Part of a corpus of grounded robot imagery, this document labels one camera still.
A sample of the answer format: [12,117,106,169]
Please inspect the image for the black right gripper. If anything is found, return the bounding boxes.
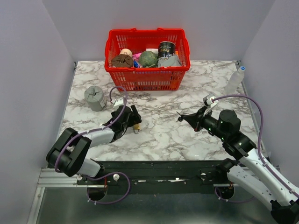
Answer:
[184,105,228,140]

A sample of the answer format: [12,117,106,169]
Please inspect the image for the black head key bunch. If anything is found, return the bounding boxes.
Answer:
[177,112,185,122]

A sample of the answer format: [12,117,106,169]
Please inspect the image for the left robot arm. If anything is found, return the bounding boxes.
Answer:
[46,105,142,184]

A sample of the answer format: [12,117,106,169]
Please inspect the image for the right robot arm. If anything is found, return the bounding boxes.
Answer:
[178,106,299,224]

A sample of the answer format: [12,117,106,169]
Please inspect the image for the brass padlock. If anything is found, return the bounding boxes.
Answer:
[133,124,141,134]

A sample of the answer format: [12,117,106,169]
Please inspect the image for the grey wrapped roll on table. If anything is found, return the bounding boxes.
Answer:
[84,86,107,112]

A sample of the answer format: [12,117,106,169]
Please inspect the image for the brown wrapped roll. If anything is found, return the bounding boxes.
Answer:
[111,54,134,68]

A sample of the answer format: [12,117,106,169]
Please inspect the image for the green round ball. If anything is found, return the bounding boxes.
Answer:
[139,51,157,68]

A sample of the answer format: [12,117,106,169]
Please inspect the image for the clear plastic bottle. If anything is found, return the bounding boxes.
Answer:
[224,66,246,95]

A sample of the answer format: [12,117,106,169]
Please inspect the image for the pink packet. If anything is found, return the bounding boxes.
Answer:
[132,53,142,68]

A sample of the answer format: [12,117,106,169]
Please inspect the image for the grey wrapped roll in basket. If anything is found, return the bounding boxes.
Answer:
[157,55,182,68]

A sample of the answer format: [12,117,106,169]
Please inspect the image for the beige egg shaped object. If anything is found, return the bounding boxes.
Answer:
[120,49,133,57]

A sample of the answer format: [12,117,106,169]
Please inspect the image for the black can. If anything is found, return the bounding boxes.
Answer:
[158,41,175,59]

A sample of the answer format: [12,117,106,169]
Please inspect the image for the red plastic basket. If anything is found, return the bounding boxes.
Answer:
[105,28,191,91]

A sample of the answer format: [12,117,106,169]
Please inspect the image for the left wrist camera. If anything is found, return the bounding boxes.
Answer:
[114,98,124,109]

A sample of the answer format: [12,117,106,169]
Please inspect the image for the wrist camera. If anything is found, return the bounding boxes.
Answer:
[203,93,219,116]
[114,98,124,109]

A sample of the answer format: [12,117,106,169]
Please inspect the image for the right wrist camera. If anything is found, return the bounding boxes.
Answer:
[203,93,219,116]

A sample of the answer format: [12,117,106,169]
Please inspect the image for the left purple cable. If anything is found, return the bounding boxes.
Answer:
[54,85,131,205]

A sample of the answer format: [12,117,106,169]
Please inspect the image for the purple cable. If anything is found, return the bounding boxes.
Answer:
[211,94,299,203]
[54,85,131,205]

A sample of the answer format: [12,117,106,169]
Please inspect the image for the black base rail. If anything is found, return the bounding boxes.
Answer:
[77,160,238,199]

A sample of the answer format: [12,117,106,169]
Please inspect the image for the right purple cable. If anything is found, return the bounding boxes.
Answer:
[211,94,299,203]

